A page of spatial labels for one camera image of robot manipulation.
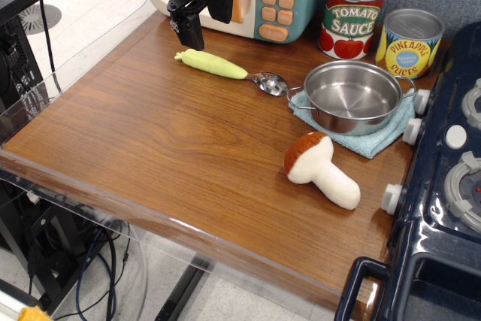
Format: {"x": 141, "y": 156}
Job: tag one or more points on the spoon with green carrot handle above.
{"x": 268, "y": 82}

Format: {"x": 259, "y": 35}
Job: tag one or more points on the black side desk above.
{"x": 22, "y": 94}

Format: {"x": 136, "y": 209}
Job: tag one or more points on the small steel pot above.
{"x": 351, "y": 97}

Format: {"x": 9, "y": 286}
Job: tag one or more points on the pineapple slices can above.
{"x": 409, "y": 41}

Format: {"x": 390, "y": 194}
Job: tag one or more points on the tomato sauce can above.
{"x": 348, "y": 28}

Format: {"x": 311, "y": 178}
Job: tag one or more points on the light blue folded cloth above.
{"x": 369, "y": 145}

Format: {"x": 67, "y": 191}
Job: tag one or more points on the navy blue toy stove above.
{"x": 433, "y": 268}

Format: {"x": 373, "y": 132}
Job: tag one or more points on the plush brown white mushroom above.
{"x": 309, "y": 160}

